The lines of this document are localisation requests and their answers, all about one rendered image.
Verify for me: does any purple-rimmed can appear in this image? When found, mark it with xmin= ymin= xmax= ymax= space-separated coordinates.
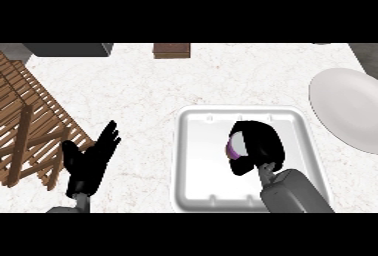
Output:
xmin=224 ymin=130 xmax=251 ymax=160

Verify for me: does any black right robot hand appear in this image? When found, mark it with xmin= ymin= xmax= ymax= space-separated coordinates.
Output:
xmin=227 ymin=120 xmax=286 ymax=177

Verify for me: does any wooden slatted rack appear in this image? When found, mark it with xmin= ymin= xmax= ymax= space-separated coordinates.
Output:
xmin=0 ymin=50 xmax=97 ymax=192

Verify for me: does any white tray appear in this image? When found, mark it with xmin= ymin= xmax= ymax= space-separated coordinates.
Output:
xmin=168 ymin=104 xmax=332 ymax=214

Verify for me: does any grey object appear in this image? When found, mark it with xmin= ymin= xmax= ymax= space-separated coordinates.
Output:
xmin=347 ymin=43 xmax=378 ymax=81

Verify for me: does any brown wooden box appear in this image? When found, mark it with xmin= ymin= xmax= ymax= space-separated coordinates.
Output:
xmin=152 ymin=43 xmax=192 ymax=60

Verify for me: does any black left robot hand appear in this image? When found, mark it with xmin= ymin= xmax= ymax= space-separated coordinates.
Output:
xmin=60 ymin=120 xmax=122 ymax=200

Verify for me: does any dark grey appliance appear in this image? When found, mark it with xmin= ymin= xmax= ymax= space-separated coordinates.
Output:
xmin=20 ymin=43 xmax=115 ymax=58

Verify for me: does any white plate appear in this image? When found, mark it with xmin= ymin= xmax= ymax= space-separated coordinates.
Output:
xmin=307 ymin=67 xmax=378 ymax=156

